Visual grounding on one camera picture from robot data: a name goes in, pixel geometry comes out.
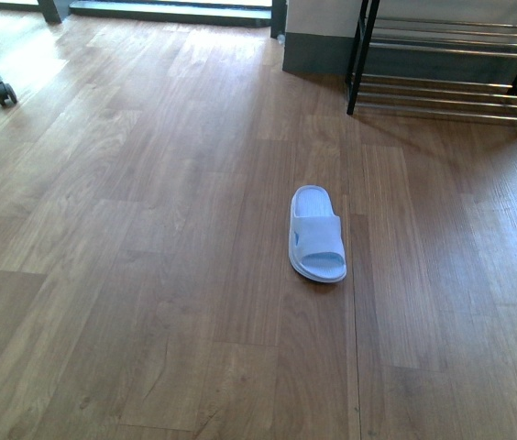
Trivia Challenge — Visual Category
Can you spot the light blue slide sandal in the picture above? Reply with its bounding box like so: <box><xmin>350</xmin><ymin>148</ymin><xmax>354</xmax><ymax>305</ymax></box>
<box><xmin>289</xmin><ymin>185</ymin><xmax>347</xmax><ymax>283</ymax></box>

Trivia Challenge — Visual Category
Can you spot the black metal shoe rack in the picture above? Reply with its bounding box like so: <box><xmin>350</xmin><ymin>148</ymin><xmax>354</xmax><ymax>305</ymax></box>
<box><xmin>345</xmin><ymin>1</ymin><xmax>517</xmax><ymax>125</ymax></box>

